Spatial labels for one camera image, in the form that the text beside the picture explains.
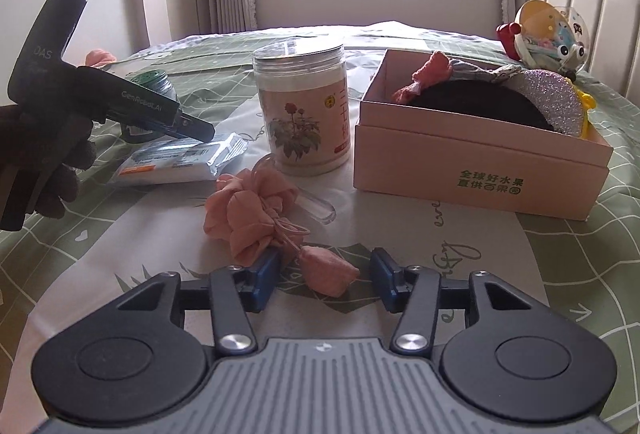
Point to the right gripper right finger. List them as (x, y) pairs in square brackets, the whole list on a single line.
[(413, 292)]

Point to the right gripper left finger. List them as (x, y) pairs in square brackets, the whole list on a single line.
[(236, 291)]

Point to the pink fabric scrunchie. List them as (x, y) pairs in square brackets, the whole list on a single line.
[(249, 211)]

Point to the wet wipes packet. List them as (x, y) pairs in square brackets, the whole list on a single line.
[(184, 160)]

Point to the black plush headband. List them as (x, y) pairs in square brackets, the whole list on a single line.
[(482, 99)]

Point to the silver glitter round ear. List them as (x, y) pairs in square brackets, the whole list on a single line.
[(554, 97)]

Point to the dark gloved left hand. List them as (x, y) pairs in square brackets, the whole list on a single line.
[(28, 144)]

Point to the pink cloth far away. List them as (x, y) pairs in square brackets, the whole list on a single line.
[(97, 58)]

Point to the green lid glass jar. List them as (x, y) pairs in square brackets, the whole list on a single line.
[(157, 81)]

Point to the clear plastic tube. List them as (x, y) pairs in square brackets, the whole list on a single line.
[(310, 201)]

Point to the green patterned bedsheet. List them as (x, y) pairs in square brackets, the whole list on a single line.
[(55, 272)]

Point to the pink cardboard box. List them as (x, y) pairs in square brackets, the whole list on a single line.
[(462, 159)]

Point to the large clear labelled jar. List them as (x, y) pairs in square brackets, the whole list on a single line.
[(302, 90)]

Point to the pink bow headband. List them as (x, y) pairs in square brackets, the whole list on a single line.
[(439, 68)]

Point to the clear toy ball bag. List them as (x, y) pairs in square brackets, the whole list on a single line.
[(551, 38)]

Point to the beige padded headboard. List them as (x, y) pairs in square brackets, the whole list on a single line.
[(613, 27)]

